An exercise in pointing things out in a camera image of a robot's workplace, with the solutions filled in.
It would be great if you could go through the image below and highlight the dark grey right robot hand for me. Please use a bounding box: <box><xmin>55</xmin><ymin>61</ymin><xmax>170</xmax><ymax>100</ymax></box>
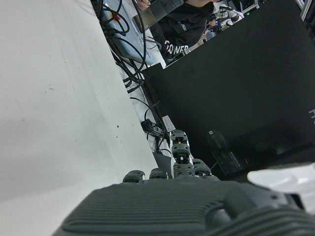
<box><xmin>51</xmin><ymin>129</ymin><xmax>315</xmax><ymax>236</ymax></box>

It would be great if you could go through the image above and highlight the white label sticker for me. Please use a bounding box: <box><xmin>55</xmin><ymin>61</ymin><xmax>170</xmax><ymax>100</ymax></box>
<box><xmin>162</xmin><ymin>115</ymin><xmax>176</xmax><ymax>133</ymax></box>

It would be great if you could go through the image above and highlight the large black monitor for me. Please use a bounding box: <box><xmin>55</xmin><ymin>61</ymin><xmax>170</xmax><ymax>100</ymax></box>
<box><xmin>141</xmin><ymin>0</ymin><xmax>315</xmax><ymax>179</ymax></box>

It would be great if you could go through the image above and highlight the blue-grey teach pendant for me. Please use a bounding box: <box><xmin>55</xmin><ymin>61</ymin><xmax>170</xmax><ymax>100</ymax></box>
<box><xmin>101</xmin><ymin>0</ymin><xmax>155</xmax><ymax>66</ymax></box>

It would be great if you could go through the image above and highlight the person in black hoodie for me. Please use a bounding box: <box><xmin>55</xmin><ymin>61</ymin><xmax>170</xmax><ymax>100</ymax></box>
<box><xmin>136</xmin><ymin>0</ymin><xmax>222</xmax><ymax>60</ymax></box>

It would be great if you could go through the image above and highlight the thin black cable with plug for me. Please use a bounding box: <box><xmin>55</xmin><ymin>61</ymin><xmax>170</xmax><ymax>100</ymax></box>
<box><xmin>129</xmin><ymin>96</ymin><xmax>172</xmax><ymax>155</ymax></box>

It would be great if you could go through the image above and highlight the white wrist mount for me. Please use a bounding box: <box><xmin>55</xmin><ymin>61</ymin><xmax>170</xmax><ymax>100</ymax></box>
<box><xmin>247</xmin><ymin>163</ymin><xmax>315</xmax><ymax>212</ymax></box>

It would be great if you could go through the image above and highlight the black cable bundle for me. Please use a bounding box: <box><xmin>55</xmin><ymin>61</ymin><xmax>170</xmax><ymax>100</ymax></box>
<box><xmin>91</xmin><ymin>0</ymin><xmax>148</xmax><ymax>93</ymax></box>

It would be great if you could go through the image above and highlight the black braided cable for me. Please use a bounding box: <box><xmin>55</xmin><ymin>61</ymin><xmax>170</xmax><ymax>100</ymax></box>
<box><xmin>131</xmin><ymin>0</ymin><xmax>149</xmax><ymax>72</ymax></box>

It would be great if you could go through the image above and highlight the aluminium frame profile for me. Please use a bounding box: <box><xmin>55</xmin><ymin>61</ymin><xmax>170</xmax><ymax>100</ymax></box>
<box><xmin>294</xmin><ymin>0</ymin><xmax>315</xmax><ymax>22</ymax></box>

